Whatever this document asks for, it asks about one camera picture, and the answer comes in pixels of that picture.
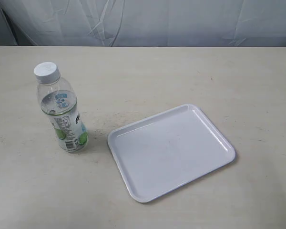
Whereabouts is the white backdrop cloth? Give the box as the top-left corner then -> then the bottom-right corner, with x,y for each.
0,0 -> 286,47

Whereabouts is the clear plastic water bottle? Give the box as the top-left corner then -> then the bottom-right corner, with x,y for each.
33,62 -> 88,152

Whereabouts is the white rectangular plastic tray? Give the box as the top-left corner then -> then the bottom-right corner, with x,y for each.
107,104 -> 236,203

